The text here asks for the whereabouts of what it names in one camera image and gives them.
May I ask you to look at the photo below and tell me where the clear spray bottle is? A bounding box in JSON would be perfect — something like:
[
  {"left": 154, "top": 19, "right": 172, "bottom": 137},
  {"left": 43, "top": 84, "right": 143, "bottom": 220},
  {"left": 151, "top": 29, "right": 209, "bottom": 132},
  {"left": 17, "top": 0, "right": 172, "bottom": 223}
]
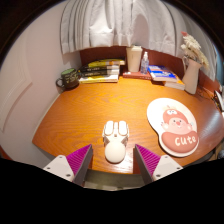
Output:
[{"left": 140, "top": 51, "right": 150, "bottom": 75}]

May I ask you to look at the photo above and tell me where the white flat device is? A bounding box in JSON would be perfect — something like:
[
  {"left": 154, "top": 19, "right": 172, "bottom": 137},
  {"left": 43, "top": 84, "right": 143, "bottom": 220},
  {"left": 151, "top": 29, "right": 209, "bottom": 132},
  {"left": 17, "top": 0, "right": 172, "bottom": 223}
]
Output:
[{"left": 213, "top": 89, "right": 224, "bottom": 113}]

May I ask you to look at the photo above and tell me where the orange white book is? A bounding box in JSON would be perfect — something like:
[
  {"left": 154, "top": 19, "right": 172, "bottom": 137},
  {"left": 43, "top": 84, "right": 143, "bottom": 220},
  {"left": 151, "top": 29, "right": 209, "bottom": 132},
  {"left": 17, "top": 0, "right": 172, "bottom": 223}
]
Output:
[{"left": 163, "top": 78, "right": 186, "bottom": 91}]

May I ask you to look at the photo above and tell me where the blue book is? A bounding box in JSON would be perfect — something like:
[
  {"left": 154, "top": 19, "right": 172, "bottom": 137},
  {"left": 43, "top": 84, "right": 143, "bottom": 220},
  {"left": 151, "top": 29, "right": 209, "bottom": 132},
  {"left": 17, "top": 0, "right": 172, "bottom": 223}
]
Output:
[{"left": 147, "top": 64, "right": 178, "bottom": 83}]

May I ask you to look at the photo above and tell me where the dark wooden desk back panel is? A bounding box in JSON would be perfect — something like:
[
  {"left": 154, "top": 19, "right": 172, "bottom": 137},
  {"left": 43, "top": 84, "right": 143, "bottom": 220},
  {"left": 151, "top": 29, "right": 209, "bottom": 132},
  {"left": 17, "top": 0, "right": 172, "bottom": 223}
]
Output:
[{"left": 79, "top": 45, "right": 218, "bottom": 93}]

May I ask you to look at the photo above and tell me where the white daisy flower bunch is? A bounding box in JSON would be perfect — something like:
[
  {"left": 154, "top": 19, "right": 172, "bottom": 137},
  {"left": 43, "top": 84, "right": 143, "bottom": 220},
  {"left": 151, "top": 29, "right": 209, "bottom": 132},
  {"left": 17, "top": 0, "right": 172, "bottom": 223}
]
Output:
[{"left": 180, "top": 31, "right": 210, "bottom": 70}]

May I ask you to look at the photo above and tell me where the white pink cartoon mouse pad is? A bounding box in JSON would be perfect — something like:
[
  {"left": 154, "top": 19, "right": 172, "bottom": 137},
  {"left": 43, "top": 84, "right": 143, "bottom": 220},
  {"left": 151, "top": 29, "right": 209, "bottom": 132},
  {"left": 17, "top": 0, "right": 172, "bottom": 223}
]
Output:
[{"left": 146, "top": 97, "right": 200, "bottom": 158}]

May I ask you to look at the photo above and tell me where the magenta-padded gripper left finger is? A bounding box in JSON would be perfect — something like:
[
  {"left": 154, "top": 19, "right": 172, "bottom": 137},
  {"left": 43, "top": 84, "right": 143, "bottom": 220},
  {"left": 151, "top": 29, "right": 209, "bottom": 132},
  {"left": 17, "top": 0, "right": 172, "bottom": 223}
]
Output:
[{"left": 43, "top": 143, "right": 94, "bottom": 187}]

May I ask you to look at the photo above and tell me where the white ceramic vase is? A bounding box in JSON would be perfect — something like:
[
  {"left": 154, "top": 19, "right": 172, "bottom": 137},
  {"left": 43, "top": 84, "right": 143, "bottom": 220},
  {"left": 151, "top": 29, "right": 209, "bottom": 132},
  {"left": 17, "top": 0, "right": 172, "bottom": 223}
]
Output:
[{"left": 181, "top": 54, "right": 203, "bottom": 95}]

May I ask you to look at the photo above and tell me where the dark red book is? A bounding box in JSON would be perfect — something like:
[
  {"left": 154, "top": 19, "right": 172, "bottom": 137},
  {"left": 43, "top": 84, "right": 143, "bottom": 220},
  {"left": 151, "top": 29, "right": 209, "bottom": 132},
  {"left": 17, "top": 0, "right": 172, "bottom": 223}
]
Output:
[{"left": 122, "top": 70, "right": 153, "bottom": 81}]

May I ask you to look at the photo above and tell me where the dark green mug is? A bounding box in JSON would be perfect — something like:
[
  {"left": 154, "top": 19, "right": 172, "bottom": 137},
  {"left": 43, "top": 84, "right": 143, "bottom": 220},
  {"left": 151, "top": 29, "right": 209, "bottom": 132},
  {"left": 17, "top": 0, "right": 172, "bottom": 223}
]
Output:
[{"left": 55, "top": 67, "right": 81, "bottom": 90}]

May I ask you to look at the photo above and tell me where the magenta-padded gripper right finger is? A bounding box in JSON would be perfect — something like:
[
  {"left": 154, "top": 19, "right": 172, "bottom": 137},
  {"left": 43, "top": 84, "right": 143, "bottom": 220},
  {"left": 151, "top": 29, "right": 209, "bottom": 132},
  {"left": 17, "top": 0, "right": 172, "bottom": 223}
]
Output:
[{"left": 133, "top": 143, "right": 184, "bottom": 185}]

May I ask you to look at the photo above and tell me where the white computer mouse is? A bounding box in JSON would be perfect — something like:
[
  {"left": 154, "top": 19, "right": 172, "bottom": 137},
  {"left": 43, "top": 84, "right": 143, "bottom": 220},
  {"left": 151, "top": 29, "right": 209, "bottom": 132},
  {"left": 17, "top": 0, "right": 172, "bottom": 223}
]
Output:
[{"left": 101, "top": 120, "right": 130, "bottom": 164}]

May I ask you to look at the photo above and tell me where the yellow white book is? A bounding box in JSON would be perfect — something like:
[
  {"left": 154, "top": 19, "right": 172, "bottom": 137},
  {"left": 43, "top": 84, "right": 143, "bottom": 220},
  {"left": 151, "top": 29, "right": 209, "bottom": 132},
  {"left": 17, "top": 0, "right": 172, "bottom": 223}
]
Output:
[{"left": 78, "top": 74, "right": 120, "bottom": 84}]

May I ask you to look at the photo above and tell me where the cream tumbler with lid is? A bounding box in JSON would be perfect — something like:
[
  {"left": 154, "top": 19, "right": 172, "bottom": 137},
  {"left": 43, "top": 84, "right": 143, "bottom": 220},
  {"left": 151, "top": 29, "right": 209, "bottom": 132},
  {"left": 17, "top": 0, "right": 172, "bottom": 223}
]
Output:
[{"left": 125, "top": 44, "right": 143, "bottom": 73}]

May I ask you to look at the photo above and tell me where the white pleated curtain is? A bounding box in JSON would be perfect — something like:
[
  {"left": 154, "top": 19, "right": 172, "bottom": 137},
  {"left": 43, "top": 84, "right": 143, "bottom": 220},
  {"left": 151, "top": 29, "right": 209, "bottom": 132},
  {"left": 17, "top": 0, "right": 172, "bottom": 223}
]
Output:
[{"left": 59, "top": 0, "right": 218, "bottom": 81}]

